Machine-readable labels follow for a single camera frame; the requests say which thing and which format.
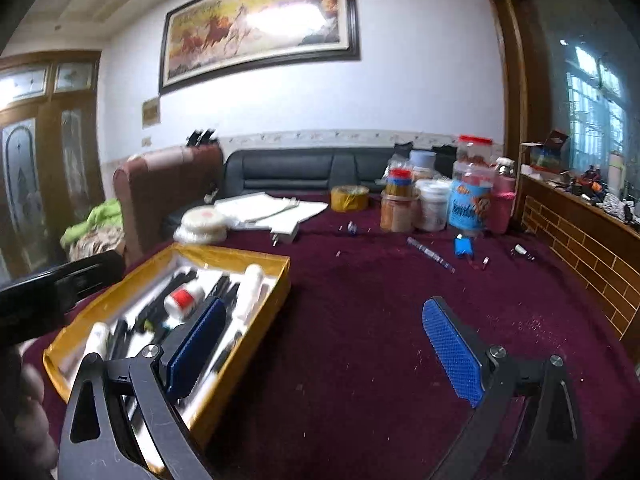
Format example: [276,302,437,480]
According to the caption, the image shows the brown armchair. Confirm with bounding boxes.
[113,142,224,263]

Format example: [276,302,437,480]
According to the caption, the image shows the blue cartoon label jar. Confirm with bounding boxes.
[448,164,495,237]

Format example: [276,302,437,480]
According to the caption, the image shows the white plastic jar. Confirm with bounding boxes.
[414,179,451,232]

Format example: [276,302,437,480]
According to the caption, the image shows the nail clipper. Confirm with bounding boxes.
[511,244,536,261]

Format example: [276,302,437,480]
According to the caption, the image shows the white papers stack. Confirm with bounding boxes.
[214,192,329,232]

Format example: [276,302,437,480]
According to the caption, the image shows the framed horse painting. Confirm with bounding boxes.
[158,0,360,96]

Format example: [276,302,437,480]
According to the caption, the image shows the pink knit sleeve flask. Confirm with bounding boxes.
[487,157,516,234]

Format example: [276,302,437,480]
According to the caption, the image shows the wooden glass door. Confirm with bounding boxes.
[1,50,104,282]

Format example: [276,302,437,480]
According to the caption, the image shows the yellow gold tray box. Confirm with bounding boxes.
[42,242,292,476]

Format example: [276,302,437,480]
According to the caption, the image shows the black leather sofa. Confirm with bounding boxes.
[221,145,410,197]

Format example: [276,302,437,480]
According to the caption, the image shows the blue battery pack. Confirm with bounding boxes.
[454,234,489,271]

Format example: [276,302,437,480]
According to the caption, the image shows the clear jar orange contents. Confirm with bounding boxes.
[380,167,416,233]

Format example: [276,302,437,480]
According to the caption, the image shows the silver pen on cloth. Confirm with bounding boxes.
[407,237,456,273]

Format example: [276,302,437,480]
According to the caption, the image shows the white plastic bottle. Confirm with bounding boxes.
[232,263,265,324]

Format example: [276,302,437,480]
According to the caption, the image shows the wooden brick pattern counter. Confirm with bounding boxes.
[515,176,640,359]

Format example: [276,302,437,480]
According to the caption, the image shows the small white red bottle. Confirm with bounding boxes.
[164,282,205,321]

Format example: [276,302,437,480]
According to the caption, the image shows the red lid tall jar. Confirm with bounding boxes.
[452,134,494,185]

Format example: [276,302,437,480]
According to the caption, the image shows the green cloth pile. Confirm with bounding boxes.
[60,198,124,249]

